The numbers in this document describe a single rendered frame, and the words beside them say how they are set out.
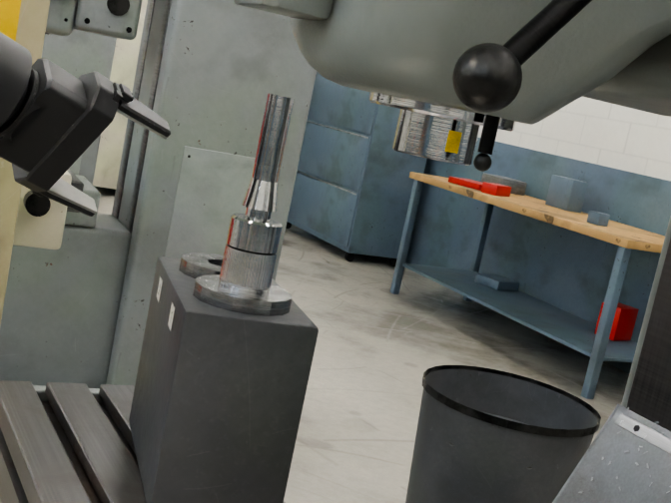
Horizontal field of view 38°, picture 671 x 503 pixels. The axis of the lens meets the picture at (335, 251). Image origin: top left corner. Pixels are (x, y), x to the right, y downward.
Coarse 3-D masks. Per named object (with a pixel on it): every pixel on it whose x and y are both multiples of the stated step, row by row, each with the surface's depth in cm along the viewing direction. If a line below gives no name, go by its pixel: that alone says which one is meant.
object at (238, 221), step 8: (232, 216) 87; (240, 216) 87; (232, 224) 87; (240, 224) 86; (248, 224) 86; (256, 224) 86; (264, 224) 86; (272, 224) 86; (280, 224) 88; (256, 232) 86; (264, 232) 86; (272, 232) 86; (280, 232) 88
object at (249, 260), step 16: (240, 240) 86; (256, 240) 86; (272, 240) 87; (224, 256) 88; (240, 256) 86; (256, 256) 86; (272, 256) 87; (224, 272) 87; (240, 272) 86; (256, 272) 87; (272, 272) 88; (240, 288) 87; (256, 288) 87
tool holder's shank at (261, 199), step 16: (272, 96) 85; (272, 112) 85; (288, 112) 86; (272, 128) 85; (288, 128) 86; (272, 144) 86; (256, 160) 86; (272, 160) 86; (256, 176) 86; (272, 176) 86; (256, 192) 86; (272, 192) 87; (256, 208) 86; (272, 208) 87
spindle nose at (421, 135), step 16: (400, 112) 56; (416, 112) 55; (400, 128) 56; (416, 128) 55; (432, 128) 54; (448, 128) 54; (464, 128) 55; (400, 144) 55; (416, 144) 55; (432, 144) 54; (464, 144) 55; (448, 160) 55; (464, 160) 55
